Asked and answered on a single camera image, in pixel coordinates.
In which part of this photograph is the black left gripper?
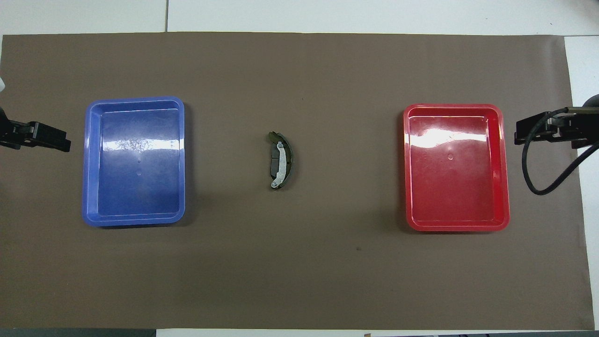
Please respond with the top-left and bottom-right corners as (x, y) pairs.
(0, 108), (72, 153)

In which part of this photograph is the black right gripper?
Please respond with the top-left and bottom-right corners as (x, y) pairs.
(514, 107), (599, 150)

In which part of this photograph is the blue plastic tray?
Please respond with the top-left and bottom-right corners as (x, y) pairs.
(82, 96), (186, 227)

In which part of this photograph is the red plastic tray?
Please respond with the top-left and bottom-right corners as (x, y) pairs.
(403, 103), (511, 232)

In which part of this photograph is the brown table mat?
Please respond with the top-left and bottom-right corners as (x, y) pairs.
(0, 32), (595, 330)

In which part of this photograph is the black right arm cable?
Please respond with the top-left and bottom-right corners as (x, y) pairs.
(522, 108), (599, 196)

